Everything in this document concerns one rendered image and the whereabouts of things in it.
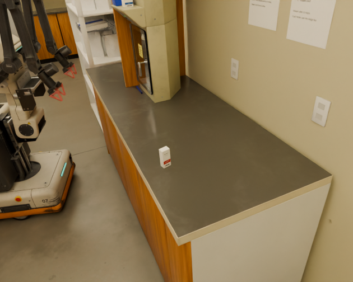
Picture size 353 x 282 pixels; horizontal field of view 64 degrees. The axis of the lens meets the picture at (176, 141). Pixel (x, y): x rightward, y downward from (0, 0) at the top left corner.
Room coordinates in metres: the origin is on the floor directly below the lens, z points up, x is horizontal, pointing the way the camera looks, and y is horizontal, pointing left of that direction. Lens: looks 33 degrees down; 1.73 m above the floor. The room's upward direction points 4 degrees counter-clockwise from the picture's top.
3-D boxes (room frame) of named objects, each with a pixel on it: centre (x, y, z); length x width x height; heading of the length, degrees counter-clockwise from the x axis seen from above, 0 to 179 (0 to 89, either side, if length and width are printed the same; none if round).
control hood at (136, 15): (1.82, 0.24, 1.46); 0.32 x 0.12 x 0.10; 22
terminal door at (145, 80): (1.84, 0.19, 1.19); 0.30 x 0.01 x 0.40; 21
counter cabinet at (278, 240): (1.71, 0.06, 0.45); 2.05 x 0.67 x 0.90; 22
